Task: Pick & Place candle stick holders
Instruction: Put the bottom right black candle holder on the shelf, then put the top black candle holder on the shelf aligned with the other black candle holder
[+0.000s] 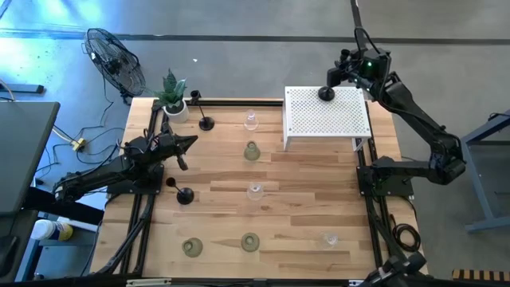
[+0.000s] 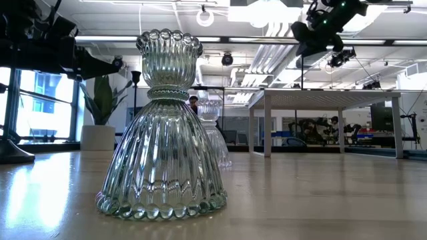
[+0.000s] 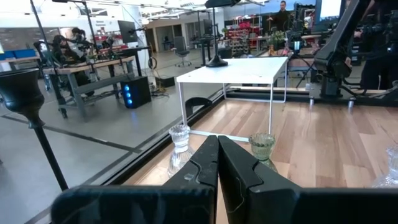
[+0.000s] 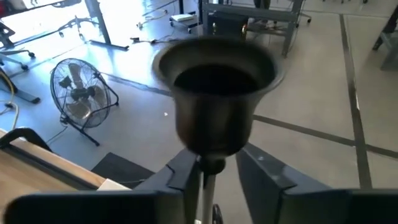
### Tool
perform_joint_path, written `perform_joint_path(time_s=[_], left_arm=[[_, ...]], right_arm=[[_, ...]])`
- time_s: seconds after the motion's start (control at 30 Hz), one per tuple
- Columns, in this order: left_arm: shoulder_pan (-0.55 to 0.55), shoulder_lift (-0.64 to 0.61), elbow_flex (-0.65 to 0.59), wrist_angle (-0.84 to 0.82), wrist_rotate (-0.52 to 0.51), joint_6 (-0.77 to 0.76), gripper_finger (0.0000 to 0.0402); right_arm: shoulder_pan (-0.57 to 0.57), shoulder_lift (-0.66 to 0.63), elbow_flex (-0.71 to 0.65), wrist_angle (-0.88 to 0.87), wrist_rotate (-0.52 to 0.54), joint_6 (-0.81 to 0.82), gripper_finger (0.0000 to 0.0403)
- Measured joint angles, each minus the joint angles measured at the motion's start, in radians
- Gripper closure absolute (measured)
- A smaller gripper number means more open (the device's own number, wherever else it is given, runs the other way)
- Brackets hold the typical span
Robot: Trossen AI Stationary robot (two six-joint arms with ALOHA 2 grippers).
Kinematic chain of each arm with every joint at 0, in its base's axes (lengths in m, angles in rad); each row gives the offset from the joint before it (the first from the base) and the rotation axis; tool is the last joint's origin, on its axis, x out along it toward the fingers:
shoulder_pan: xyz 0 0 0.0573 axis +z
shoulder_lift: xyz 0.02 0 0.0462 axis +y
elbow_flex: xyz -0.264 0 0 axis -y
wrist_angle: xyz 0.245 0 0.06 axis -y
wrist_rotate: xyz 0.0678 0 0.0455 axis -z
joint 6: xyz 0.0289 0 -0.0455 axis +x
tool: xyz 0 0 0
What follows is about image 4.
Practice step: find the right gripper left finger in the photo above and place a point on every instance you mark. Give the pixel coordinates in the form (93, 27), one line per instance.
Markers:
(124, 207)

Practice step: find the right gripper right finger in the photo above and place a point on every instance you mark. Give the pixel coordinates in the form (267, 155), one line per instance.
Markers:
(311, 205)

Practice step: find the black tall candlestick holder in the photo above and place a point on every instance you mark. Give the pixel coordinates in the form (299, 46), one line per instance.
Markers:
(214, 124)

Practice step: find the black floor fan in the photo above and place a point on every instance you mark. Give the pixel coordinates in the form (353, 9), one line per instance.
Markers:
(81, 93)

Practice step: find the black desk foot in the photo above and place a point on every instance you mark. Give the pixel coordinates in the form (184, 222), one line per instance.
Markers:
(25, 96)

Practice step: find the black-legged office desk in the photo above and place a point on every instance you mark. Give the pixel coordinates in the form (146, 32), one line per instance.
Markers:
(99, 21)

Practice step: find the grey office chair base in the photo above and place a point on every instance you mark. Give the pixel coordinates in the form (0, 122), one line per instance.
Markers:
(15, 53)

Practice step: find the black computer tower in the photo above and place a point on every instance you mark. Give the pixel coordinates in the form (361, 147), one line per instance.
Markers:
(227, 26)

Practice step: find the wheeled dolly with white box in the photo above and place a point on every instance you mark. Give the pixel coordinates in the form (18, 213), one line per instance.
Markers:
(183, 17)

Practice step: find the black aluminium table frame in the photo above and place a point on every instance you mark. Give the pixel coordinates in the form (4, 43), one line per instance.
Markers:
(23, 131)

